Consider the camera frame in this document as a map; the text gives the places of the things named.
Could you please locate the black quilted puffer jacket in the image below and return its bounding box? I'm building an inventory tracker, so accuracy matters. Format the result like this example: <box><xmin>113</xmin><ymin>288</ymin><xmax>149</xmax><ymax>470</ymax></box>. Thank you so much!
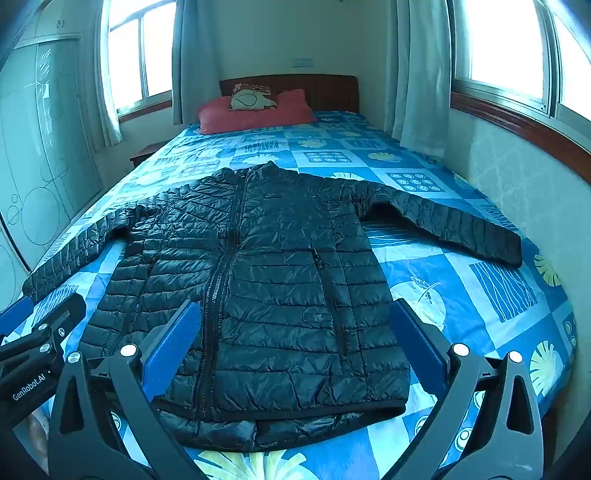
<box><xmin>22</xmin><ymin>161</ymin><xmax>523</xmax><ymax>450</ymax></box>

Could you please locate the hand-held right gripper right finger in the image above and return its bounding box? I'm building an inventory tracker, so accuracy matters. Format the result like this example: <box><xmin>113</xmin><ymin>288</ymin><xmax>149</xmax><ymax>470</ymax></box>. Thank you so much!
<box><xmin>379</xmin><ymin>299</ymin><xmax>546</xmax><ymax>480</ymax></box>

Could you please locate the red pillow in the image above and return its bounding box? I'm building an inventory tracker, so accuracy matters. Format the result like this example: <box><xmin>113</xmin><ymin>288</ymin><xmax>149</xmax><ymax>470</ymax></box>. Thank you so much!
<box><xmin>198</xmin><ymin>89</ymin><xmax>318</xmax><ymax>136</ymax></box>

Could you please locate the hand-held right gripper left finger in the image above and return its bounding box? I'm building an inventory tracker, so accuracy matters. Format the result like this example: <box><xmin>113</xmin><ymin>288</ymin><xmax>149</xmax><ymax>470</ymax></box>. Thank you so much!
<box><xmin>47</xmin><ymin>300</ymin><xmax>208</xmax><ymax>480</ymax></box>

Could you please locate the window with white frame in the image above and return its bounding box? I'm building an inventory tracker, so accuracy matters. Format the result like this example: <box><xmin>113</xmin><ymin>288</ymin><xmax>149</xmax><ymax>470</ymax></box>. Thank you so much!
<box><xmin>102</xmin><ymin>0</ymin><xmax>177</xmax><ymax>116</ymax></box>
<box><xmin>450</xmin><ymin>0</ymin><xmax>591</xmax><ymax>125</ymax></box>

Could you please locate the wooden nightstand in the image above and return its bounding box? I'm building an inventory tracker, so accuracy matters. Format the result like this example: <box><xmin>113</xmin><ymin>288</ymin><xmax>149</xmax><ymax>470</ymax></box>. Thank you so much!
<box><xmin>130</xmin><ymin>141</ymin><xmax>170</xmax><ymax>169</ymax></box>

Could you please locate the white patterned cushion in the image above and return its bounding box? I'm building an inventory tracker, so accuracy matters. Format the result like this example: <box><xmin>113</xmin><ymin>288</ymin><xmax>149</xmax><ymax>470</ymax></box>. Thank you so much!
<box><xmin>229</xmin><ymin>84</ymin><xmax>279</xmax><ymax>112</ymax></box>

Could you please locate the light grey curtain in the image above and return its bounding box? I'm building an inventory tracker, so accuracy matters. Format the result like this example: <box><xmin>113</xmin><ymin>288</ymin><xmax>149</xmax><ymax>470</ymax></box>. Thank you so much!
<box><xmin>93</xmin><ymin>0</ymin><xmax>123</xmax><ymax>148</ymax></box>
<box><xmin>172</xmin><ymin>0</ymin><xmax>223</xmax><ymax>127</ymax></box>
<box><xmin>385</xmin><ymin>0</ymin><xmax>452</xmax><ymax>160</ymax></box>

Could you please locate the blue patterned bed sheet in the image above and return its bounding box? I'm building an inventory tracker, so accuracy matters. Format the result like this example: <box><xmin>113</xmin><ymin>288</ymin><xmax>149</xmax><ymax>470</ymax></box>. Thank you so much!
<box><xmin>0</xmin><ymin>111</ymin><xmax>578</xmax><ymax>480</ymax></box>

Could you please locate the wooden window sill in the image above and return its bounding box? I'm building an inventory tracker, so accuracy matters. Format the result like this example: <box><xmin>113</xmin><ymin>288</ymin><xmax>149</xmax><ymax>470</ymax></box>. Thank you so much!
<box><xmin>450</xmin><ymin>91</ymin><xmax>591</xmax><ymax>185</ymax></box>

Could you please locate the wooden bed headboard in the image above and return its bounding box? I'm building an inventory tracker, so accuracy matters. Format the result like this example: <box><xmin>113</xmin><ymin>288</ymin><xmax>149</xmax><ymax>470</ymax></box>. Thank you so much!
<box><xmin>219</xmin><ymin>75</ymin><xmax>360</xmax><ymax>114</ymax></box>

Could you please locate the wardrobe with circle print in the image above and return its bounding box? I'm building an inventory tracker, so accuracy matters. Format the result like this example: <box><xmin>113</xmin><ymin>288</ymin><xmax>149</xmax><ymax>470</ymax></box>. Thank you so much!
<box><xmin>0</xmin><ymin>0</ymin><xmax>103</xmax><ymax>305</ymax></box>

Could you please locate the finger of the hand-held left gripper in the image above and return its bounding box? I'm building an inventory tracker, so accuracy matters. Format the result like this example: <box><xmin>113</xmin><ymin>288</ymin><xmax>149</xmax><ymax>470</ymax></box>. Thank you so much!
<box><xmin>0</xmin><ymin>293</ymin><xmax>87</xmax><ymax>365</ymax></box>
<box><xmin>0</xmin><ymin>296</ymin><xmax>35</xmax><ymax>342</ymax></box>

